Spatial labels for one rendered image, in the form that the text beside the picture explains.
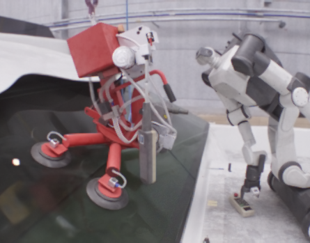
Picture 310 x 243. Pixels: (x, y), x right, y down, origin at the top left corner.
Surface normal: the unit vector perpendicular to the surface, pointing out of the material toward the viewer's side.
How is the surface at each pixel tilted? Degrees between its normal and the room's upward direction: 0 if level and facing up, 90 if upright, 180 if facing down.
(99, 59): 90
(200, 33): 90
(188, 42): 90
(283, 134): 90
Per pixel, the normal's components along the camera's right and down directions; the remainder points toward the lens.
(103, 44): -0.29, 0.22
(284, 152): -0.07, 0.23
